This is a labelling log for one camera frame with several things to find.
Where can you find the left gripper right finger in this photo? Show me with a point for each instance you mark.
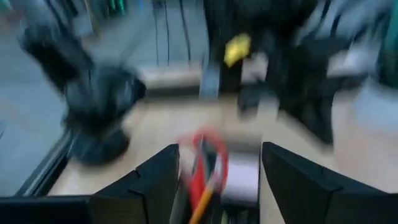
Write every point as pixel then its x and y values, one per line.
pixel 298 189

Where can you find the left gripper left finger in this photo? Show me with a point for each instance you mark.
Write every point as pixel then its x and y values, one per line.
pixel 149 193

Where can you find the orange pencil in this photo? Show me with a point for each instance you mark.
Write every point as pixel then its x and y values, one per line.
pixel 202 205

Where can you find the pink sticky note pad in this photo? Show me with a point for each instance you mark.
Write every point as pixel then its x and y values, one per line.
pixel 242 177

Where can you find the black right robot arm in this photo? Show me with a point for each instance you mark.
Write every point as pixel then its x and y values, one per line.
pixel 280 62

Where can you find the black mesh desk organizer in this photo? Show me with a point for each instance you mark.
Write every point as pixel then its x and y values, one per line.
pixel 239 215

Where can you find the black desk lamp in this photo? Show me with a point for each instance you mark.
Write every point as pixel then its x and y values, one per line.
pixel 93 99

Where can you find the small yellow sticker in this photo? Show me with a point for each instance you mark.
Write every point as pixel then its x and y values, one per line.
pixel 237 49

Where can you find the green plant in white pot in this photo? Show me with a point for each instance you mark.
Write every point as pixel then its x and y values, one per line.
pixel 385 62

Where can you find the black aluminium table frame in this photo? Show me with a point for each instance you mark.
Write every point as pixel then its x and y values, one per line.
pixel 43 168

